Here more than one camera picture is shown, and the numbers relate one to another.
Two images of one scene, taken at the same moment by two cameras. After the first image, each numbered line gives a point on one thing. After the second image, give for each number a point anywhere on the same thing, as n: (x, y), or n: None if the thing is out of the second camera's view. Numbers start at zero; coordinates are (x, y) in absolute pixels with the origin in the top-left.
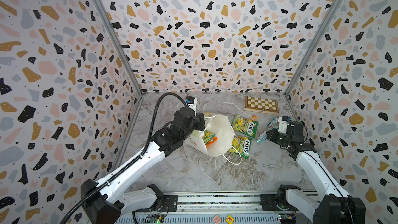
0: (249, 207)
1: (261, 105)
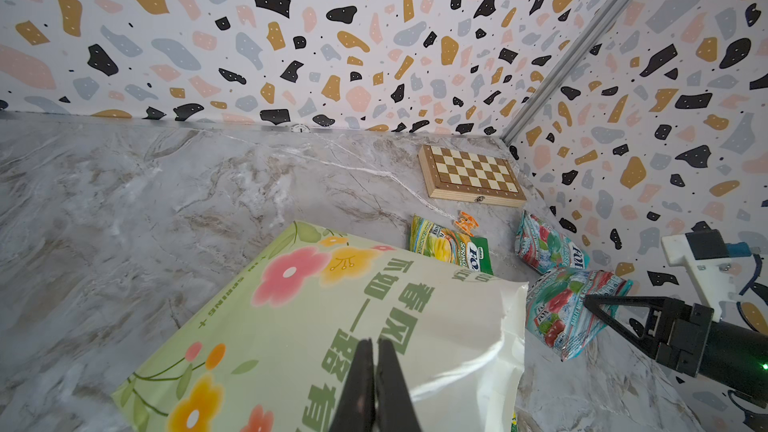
0: None
1: (466, 176)
